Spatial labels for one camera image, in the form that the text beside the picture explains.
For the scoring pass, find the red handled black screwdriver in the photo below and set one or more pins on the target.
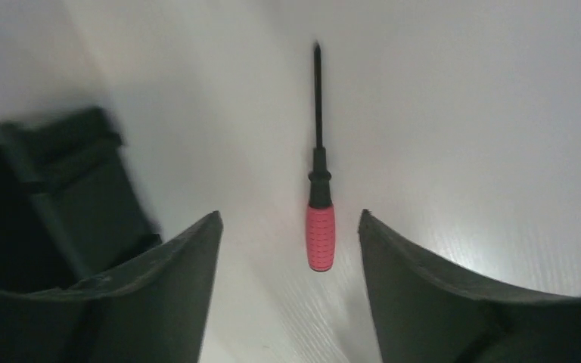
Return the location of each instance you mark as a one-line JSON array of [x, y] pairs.
[[320, 213]]

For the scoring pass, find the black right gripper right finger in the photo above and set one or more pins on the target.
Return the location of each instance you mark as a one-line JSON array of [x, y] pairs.
[[426, 308]]

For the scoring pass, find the black plastic bin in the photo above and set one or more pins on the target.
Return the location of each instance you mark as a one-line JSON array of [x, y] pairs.
[[67, 207]]

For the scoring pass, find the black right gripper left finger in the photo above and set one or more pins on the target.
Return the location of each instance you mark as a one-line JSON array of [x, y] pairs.
[[151, 308]]

